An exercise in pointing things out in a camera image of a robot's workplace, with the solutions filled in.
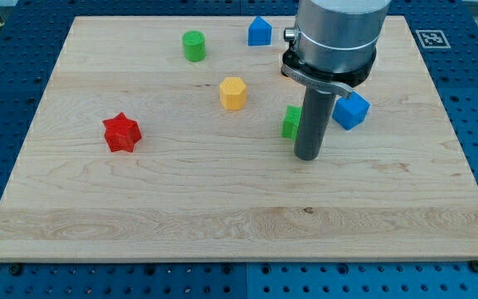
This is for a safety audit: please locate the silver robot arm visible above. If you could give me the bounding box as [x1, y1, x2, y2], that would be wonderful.
[281, 0, 391, 98]

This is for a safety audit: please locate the yellow hexagon block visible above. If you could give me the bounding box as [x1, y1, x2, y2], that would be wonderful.
[219, 77, 247, 110]

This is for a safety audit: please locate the green ridged block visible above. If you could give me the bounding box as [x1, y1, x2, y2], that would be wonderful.
[281, 105, 302, 141]

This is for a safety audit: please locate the wooden board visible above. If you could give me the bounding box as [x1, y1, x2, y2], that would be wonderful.
[0, 17, 478, 262]

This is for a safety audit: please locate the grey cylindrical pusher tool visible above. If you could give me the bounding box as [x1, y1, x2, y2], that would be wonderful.
[294, 87, 335, 160]

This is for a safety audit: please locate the blue cube block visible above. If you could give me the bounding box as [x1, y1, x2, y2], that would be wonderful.
[332, 91, 370, 130]

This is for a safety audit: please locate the green cylinder block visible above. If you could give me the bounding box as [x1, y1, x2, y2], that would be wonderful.
[182, 31, 206, 62]

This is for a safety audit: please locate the blue house-shaped block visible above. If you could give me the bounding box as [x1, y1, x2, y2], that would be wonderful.
[247, 16, 272, 47]

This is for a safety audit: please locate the red star block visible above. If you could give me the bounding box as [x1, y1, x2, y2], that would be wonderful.
[102, 112, 142, 153]

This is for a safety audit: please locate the white fiducial marker tag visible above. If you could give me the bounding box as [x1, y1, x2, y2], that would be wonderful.
[416, 29, 451, 49]

